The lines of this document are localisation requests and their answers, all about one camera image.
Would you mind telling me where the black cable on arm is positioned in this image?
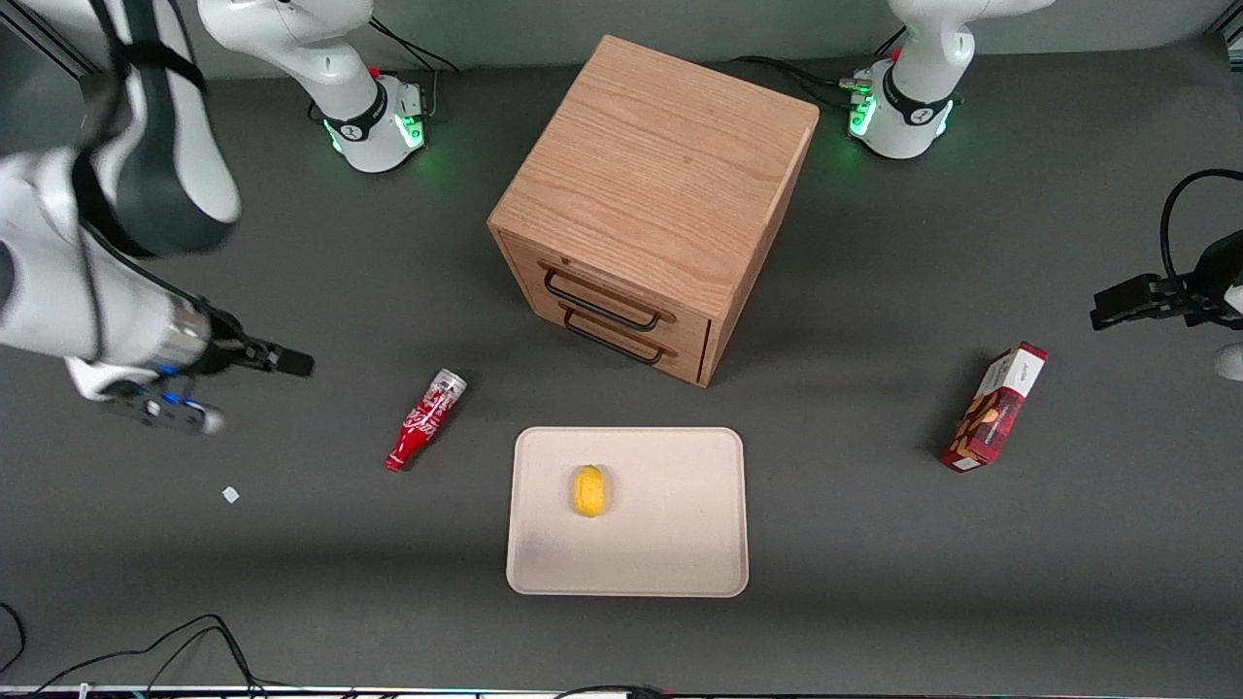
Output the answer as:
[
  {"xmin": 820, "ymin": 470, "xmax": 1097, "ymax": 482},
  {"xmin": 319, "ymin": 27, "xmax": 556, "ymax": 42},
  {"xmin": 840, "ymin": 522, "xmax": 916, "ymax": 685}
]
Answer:
[
  {"xmin": 1159, "ymin": 169, "xmax": 1243, "ymax": 292},
  {"xmin": 73, "ymin": 0, "xmax": 244, "ymax": 321}
]

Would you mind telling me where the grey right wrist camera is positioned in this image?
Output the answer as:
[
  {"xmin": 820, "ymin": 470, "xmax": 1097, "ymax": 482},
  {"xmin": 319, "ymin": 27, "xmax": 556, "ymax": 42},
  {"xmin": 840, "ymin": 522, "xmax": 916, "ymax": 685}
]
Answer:
[{"xmin": 63, "ymin": 357, "xmax": 226, "ymax": 435}]

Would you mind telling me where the red cookie box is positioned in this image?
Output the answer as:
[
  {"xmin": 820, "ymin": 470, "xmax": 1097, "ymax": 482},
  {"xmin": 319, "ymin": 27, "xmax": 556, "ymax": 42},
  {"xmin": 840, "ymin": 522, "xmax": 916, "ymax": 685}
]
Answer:
[{"xmin": 939, "ymin": 342, "xmax": 1050, "ymax": 474}]

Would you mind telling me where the black wire drawer handle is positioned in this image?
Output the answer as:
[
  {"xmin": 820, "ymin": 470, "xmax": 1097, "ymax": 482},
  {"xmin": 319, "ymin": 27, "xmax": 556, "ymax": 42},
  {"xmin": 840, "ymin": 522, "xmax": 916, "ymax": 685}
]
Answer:
[
  {"xmin": 561, "ymin": 309, "xmax": 667, "ymax": 367},
  {"xmin": 542, "ymin": 267, "xmax": 663, "ymax": 333}
]

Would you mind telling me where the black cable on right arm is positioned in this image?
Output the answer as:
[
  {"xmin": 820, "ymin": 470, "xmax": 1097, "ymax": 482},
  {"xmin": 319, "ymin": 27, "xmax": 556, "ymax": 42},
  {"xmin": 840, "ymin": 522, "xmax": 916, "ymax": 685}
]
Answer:
[{"xmin": 73, "ymin": 0, "xmax": 244, "ymax": 321}]

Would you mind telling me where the black floor cable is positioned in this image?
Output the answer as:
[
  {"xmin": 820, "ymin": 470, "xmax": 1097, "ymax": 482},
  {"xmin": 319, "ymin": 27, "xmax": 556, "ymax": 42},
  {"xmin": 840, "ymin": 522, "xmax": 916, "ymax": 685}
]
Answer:
[
  {"xmin": 29, "ymin": 614, "xmax": 265, "ymax": 696},
  {"xmin": 554, "ymin": 683, "xmax": 673, "ymax": 699},
  {"xmin": 0, "ymin": 602, "xmax": 26, "ymax": 673}
]

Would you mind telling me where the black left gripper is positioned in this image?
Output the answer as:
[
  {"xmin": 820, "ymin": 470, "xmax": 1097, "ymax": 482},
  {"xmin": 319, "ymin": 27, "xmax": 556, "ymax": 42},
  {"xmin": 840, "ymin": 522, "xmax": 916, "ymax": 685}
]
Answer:
[{"xmin": 1090, "ymin": 230, "xmax": 1243, "ymax": 332}]

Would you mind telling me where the black cable at arm base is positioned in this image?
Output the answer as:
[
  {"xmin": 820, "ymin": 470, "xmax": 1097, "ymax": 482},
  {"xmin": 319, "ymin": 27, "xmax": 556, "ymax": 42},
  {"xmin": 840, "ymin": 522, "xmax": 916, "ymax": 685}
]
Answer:
[
  {"xmin": 730, "ymin": 55, "xmax": 857, "ymax": 110},
  {"xmin": 369, "ymin": 15, "xmax": 459, "ymax": 119}
]

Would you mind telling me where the red coke bottle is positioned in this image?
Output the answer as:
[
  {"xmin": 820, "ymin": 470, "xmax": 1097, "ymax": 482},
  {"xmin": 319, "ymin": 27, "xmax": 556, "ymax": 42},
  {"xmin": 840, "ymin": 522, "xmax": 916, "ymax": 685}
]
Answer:
[{"xmin": 384, "ymin": 368, "xmax": 469, "ymax": 474}]

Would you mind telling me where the wooden drawer cabinet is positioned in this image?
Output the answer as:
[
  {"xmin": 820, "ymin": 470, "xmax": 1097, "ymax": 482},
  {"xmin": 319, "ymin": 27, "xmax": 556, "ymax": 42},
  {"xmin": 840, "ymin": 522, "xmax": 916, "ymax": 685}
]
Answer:
[{"xmin": 487, "ymin": 35, "xmax": 821, "ymax": 389}]

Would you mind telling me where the yellow lemon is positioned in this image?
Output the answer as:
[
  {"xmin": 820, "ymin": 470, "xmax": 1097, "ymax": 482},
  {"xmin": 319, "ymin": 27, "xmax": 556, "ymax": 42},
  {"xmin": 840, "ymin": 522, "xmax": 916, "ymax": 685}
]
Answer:
[{"xmin": 570, "ymin": 464, "xmax": 607, "ymax": 518}]

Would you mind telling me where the beige plastic tray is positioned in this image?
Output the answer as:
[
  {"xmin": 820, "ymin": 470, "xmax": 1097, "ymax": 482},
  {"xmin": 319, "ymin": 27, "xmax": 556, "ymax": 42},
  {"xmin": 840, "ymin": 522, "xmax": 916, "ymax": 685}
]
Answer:
[{"xmin": 506, "ymin": 426, "xmax": 750, "ymax": 598}]

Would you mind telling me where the wooden drawer front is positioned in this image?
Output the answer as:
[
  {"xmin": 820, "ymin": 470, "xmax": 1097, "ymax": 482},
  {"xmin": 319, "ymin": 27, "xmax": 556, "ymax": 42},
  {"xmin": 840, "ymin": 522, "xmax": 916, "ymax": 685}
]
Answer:
[
  {"xmin": 529, "ymin": 291, "xmax": 710, "ymax": 382},
  {"xmin": 505, "ymin": 236, "xmax": 715, "ymax": 352}
]

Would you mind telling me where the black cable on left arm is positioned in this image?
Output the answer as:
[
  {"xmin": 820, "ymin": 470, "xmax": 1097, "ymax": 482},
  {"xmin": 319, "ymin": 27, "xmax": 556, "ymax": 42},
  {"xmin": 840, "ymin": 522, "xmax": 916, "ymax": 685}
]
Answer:
[{"xmin": 1159, "ymin": 169, "xmax": 1243, "ymax": 292}]

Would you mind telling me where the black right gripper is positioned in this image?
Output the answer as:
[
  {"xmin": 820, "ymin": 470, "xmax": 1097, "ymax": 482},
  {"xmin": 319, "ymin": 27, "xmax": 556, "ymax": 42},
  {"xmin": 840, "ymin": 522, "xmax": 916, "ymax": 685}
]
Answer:
[{"xmin": 197, "ymin": 306, "xmax": 317, "ymax": 380}]

